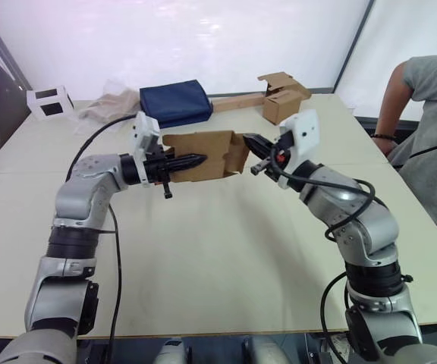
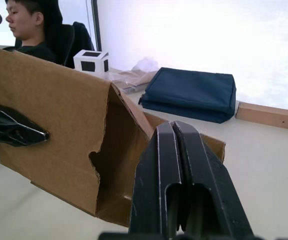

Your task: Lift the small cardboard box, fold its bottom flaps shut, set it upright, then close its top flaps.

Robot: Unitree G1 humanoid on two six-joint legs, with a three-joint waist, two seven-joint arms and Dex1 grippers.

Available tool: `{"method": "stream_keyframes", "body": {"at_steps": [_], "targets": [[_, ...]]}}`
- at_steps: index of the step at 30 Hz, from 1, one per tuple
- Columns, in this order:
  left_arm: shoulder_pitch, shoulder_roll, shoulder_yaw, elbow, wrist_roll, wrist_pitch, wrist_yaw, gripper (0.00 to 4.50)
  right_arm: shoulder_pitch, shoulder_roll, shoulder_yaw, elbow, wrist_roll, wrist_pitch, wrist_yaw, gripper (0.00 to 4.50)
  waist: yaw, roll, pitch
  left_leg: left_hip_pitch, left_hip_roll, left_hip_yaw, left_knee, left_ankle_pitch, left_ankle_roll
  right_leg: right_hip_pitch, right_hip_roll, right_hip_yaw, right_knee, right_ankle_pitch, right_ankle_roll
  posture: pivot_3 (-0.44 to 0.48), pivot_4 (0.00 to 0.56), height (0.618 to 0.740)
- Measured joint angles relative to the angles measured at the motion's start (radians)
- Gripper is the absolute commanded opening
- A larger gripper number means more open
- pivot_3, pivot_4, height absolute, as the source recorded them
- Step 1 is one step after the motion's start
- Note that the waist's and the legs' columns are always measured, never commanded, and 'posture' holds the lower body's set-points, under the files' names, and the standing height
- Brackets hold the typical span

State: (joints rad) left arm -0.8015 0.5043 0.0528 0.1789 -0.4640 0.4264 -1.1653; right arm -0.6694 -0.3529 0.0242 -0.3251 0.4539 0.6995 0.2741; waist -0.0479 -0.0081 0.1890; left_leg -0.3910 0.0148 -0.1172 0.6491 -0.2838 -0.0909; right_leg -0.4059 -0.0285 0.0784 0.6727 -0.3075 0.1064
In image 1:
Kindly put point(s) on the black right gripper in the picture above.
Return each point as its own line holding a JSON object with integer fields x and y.
{"x": 279, "y": 148}

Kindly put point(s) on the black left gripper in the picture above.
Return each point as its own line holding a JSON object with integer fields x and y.
{"x": 154, "y": 167}

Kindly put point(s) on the small flat-sided cardboard box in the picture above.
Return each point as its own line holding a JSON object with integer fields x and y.
{"x": 211, "y": 151}

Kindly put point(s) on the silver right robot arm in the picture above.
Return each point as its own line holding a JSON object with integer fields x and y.
{"x": 370, "y": 223}

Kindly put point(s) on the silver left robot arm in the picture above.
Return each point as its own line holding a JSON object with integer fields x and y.
{"x": 78, "y": 182}

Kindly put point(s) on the open cardboard box with flaps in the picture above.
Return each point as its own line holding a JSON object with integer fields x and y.
{"x": 281, "y": 108}

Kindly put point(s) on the long brown cardboard strip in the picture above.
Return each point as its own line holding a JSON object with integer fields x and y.
{"x": 237, "y": 101}

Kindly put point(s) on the white box with black squares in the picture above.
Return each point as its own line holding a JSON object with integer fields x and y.
{"x": 49, "y": 102}

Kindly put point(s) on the person's right hand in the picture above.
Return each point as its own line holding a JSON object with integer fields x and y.
{"x": 386, "y": 145}

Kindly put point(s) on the navy blue fabric bag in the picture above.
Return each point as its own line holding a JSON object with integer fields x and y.
{"x": 175, "y": 104}

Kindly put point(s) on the crumpled beige plastic bag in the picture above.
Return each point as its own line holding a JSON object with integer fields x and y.
{"x": 108, "y": 102}

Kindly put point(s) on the grey rounded shape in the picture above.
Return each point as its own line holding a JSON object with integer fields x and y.
{"x": 264, "y": 350}
{"x": 171, "y": 352}

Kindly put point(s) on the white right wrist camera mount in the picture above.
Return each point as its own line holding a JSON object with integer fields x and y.
{"x": 305, "y": 130}

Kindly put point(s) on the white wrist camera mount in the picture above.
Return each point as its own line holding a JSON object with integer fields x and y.
{"x": 305, "y": 130}
{"x": 145, "y": 130}

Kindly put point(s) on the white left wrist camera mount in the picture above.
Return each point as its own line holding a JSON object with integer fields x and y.
{"x": 145, "y": 130}

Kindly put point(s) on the dark partition frame post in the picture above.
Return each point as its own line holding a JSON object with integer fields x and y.
{"x": 353, "y": 45}

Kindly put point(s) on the grey partition frame post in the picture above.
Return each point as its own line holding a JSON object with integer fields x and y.
{"x": 2, "y": 41}

